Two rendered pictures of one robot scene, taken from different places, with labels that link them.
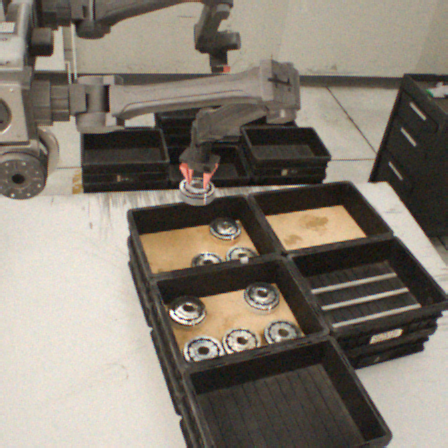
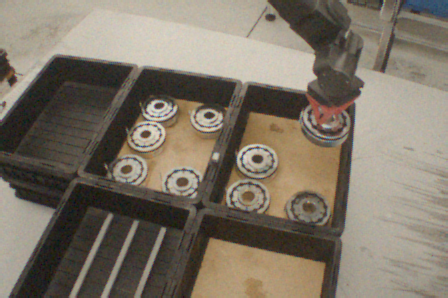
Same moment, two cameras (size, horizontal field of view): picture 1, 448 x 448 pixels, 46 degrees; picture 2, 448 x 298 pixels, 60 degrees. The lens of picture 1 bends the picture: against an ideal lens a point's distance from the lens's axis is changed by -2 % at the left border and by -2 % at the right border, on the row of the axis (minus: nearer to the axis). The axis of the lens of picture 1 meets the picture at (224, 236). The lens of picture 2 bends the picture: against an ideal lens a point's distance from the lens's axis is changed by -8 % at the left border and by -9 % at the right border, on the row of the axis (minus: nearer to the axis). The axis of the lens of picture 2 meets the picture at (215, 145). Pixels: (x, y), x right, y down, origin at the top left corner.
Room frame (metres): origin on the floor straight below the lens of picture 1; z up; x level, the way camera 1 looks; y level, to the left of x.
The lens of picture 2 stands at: (1.51, -0.48, 1.67)
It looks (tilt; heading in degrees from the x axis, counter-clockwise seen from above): 50 degrees down; 134
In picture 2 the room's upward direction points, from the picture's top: 3 degrees counter-clockwise
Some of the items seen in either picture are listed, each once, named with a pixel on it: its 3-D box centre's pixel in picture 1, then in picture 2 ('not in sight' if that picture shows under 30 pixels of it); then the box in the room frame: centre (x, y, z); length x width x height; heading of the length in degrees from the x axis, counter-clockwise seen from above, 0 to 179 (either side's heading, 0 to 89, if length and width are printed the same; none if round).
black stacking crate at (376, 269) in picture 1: (362, 293); (103, 284); (1.12, -0.42, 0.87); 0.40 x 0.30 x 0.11; 115
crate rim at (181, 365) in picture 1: (237, 308); (165, 126); (0.94, -0.06, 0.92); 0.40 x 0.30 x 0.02; 115
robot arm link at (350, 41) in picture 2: (204, 132); (344, 52); (1.29, 0.10, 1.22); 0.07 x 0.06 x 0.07; 108
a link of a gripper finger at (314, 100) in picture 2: (202, 173); (327, 104); (1.28, 0.09, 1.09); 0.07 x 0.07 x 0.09; 76
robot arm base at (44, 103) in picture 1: (47, 103); not in sight; (0.92, 0.38, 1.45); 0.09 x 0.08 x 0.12; 18
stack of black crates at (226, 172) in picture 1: (202, 189); not in sight; (2.26, 0.15, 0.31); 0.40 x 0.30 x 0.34; 108
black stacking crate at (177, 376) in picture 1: (235, 321); (168, 140); (0.94, -0.06, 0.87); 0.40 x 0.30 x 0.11; 115
